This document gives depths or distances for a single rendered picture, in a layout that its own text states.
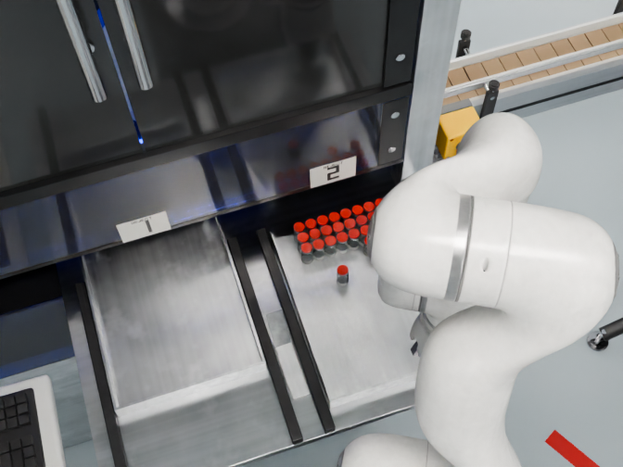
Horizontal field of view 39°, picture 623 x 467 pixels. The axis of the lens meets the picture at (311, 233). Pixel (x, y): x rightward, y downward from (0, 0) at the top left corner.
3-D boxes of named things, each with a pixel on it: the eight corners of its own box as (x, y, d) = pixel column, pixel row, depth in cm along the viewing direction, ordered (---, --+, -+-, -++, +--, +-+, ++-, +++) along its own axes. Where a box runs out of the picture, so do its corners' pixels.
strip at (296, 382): (267, 327, 154) (265, 313, 149) (284, 321, 155) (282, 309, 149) (293, 399, 148) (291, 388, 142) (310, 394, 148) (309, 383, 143)
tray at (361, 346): (271, 240, 163) (270, 231, 160) (401, 202, 166) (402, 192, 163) (330, 408, 147) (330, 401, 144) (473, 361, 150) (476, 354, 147)
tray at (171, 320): (80, 248, 163) (75, 239, 160) (214, 209, 166) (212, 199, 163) (119, 417, 147) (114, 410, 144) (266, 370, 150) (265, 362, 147)
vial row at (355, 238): (299, 256, 161) (298, 244, 157) (390, 228, 163) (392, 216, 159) (303, 266, 160) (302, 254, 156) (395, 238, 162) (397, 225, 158)
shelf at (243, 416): (57, 260, 164) (54, 256, 162) (405, 159, 173) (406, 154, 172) (109, 510, 141) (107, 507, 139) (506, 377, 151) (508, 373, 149)
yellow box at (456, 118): (428, 131, 164) (432, 107, 158) (464, 120, 165) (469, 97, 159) (444, 162, 161) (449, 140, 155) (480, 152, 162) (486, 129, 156)
